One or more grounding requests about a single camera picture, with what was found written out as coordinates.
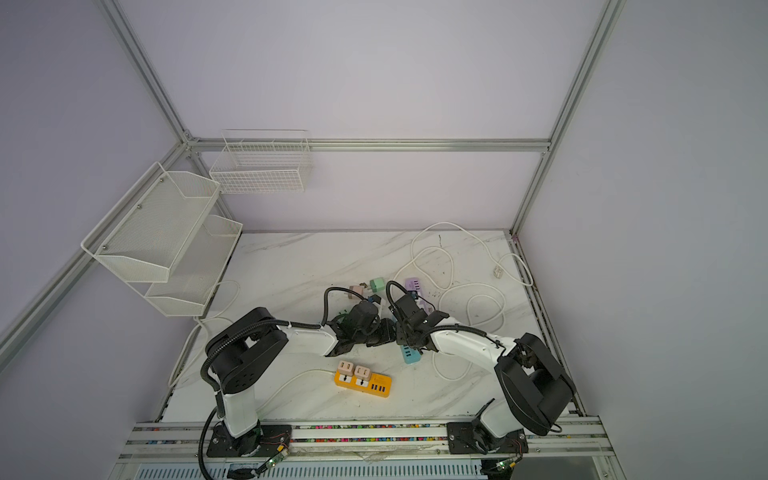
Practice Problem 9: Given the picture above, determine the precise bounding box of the blue power strip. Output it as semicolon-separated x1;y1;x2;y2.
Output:
401;345;421;365

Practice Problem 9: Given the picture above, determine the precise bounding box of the green plug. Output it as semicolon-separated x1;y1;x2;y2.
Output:
369;277;386;294

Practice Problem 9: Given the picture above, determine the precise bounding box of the pink plug orange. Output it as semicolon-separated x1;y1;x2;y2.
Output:
353;365;372;381
337;360;355;376

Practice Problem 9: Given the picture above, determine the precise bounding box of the purple power strip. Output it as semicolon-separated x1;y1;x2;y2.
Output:
405;277;434;314

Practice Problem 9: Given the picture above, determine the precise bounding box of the orange power strip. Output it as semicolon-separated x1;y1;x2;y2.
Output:
334;371;392;398

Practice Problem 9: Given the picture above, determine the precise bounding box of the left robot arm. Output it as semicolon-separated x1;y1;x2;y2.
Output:
200;286;396;456

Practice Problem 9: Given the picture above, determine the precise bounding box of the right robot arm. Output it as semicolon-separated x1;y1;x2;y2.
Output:
385;280;576;454

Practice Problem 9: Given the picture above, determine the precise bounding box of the white two-tier mesh shelf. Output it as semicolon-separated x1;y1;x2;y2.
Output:
81;163;242;317

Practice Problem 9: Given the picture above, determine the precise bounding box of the white cable of orange strip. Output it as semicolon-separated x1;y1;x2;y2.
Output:
251;368;336;418

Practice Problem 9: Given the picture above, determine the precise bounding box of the white cable of purple strip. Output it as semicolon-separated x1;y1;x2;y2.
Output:
392;221;535;382

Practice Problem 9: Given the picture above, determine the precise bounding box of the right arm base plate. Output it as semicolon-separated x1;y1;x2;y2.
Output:
446;422;529;455

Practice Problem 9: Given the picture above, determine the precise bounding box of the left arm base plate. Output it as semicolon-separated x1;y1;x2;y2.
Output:
206;422;292;458

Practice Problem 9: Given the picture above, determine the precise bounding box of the aluminium front rail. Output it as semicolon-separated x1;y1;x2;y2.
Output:
109;417;625;479

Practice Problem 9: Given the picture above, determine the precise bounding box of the white wire basket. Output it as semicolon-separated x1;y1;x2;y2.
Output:
209;129;313;194

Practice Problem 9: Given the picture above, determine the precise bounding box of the aluminium frame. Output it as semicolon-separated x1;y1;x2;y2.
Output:
1;1;625;373

